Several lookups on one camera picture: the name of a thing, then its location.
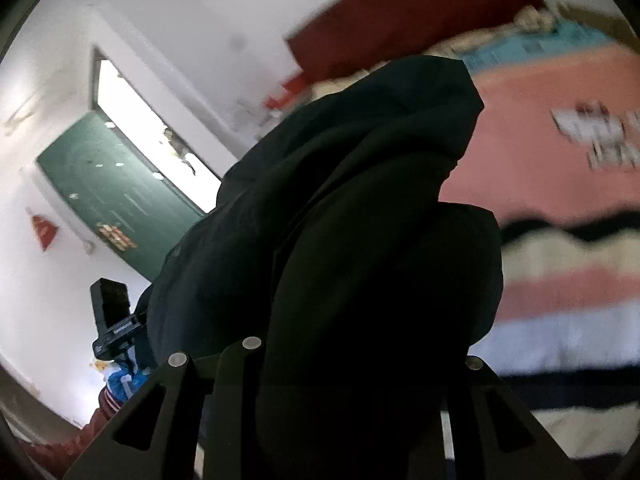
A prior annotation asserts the brown cardboard sheet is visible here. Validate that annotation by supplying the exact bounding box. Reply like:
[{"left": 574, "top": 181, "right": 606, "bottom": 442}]
[{"left": 560, "top": 2, "right": 640, "bottom": 41}]

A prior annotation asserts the dark red headboard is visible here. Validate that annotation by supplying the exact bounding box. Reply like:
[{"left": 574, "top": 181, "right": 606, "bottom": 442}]
[{"left": 285, "top": 0, "right": 543, "bottom": 86}]

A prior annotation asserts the red paper door decoration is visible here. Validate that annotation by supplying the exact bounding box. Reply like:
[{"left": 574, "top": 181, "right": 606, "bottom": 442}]
[{"left": 97, "top": 222, "right": 137, "bottom": 251}]

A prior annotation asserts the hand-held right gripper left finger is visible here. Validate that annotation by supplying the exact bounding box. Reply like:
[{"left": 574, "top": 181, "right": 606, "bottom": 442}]
[{"left": 62, "top": 335, "right": 263, "bottom": 480}]

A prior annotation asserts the red wall decoration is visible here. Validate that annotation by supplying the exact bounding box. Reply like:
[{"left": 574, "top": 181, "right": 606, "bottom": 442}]
[{"left": 31, "top": 214, "right": 60, "bottom": 251}]

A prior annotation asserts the red box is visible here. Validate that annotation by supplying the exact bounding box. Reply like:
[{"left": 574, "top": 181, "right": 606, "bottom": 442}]
[{"left": 265, "top": 74, "right": 311, "bottom": 111}]

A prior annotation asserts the black hooded jacket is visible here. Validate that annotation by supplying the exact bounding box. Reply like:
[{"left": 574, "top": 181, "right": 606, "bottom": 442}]
[{"left": 135, "top": 55, "right": 503, "bottom": 480}]

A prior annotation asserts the red cloth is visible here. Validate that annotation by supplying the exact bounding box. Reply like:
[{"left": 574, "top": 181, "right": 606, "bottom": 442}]
[{"left": 27, "top": 407, "right": 131, "bottom": 468}]

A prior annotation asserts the striped cartoon print blanket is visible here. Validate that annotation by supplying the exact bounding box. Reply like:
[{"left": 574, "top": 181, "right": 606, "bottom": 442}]
[{"left": 425, "top": 5, "right": 640, "bottom": 461}]

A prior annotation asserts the green door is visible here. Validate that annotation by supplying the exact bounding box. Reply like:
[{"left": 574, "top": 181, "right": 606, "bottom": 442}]
[{"left": 36, "top": 112, "right": 211, "bottom": 281}]

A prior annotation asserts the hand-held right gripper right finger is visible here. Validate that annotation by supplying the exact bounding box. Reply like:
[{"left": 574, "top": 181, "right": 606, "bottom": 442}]
[{"left": 405, "top": 355, "right": 586, "bottom": 480}]

